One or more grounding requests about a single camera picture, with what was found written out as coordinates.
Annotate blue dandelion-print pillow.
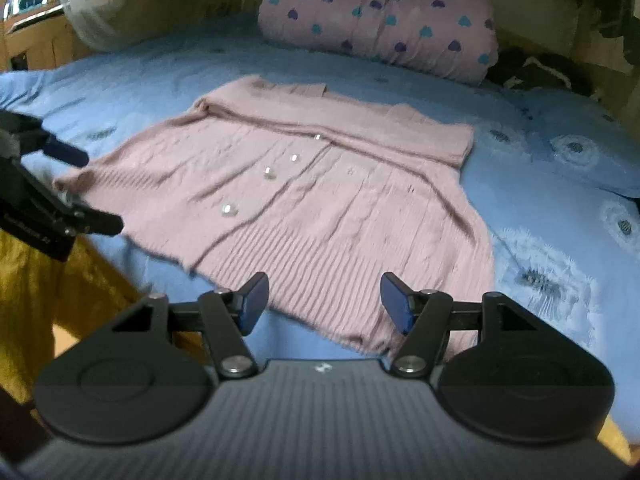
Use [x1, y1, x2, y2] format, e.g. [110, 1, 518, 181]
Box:
[519, 87, 640, 199]

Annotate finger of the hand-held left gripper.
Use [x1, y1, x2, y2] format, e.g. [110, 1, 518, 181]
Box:
[64, 204, 125, 237]
[42, 132, 90, 167]

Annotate blue dandelion-print bed sheet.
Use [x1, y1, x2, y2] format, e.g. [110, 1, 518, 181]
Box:
[0, 12, 640, 437]

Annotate dark clothes pile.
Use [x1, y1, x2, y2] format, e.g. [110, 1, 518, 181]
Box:
[487, 47, 607, 99]

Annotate pink knit cardigan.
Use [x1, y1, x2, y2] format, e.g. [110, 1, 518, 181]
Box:
[52, 74, 496, 356]

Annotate hanging dark clothes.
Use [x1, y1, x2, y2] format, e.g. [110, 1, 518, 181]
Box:
[587, 0, 640, 69]

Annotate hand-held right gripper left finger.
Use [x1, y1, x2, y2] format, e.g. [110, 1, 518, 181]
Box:
[111, 271, 271, 380]

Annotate pink heart-print rolled quilt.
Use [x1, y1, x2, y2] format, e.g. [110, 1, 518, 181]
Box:
[257, 0, 500, 86]

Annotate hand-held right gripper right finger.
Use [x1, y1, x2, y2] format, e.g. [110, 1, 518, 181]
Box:
[379, 271, 539, 379]

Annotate white sheer mosquito net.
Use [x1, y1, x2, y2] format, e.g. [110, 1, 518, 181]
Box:
[54, 0, 167, 54]

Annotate yellow fleece cloth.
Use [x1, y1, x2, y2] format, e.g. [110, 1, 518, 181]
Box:
[0, 230, 132, 407]
[596, 404, 635, 463]

